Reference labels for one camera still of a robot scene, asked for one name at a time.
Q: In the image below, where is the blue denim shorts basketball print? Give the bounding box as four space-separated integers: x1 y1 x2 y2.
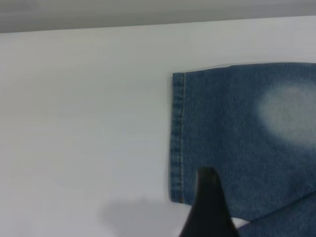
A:
169 62 316 237

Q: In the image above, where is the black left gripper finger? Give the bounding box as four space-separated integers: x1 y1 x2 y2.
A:
178 166 239 237

